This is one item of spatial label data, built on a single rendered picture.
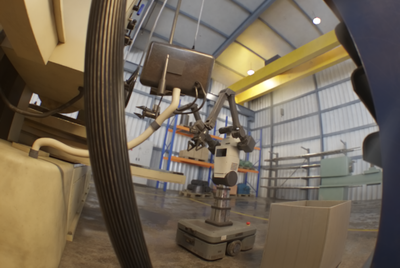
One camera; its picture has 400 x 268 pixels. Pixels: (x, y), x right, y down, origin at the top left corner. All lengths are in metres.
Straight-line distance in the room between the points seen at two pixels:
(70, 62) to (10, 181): 0.62
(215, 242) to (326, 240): 0.83
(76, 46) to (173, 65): 0.54
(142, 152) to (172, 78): 7.62
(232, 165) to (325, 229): 1.06
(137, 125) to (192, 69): 8.34
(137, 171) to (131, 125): 7.15
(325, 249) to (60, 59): 1.68
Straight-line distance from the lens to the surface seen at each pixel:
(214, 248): 1.54
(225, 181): 1.72
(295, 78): 9.47
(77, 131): 1.83
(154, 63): 0.89
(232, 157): 1.73
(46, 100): 1.80
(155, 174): 2.06
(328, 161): 5.47
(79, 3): 1.28
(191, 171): 9.97
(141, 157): 8.39
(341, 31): 0.27
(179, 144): 9.68
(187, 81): 0.88
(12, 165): 0.82
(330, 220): 1.11
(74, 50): 1.05
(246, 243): 1.88
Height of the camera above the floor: 0.67
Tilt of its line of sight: 19 degrees up
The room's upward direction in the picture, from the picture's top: 8 degrees clockwise
